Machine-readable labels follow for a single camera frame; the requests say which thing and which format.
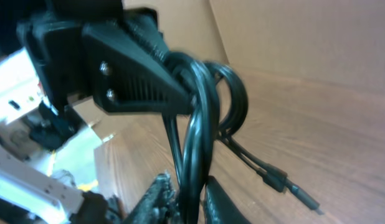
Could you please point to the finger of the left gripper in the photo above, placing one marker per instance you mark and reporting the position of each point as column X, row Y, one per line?
column 142, row 25
column 125, row 78

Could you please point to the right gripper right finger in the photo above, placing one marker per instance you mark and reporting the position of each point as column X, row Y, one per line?
column 218, row 206

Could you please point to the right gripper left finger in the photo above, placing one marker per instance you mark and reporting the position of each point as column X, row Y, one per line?
column 158, row 204

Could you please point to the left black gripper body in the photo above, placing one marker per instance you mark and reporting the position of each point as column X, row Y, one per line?
column 53, row 41

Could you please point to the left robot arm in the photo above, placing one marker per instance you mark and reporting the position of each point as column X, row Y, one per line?
column 61, row 127

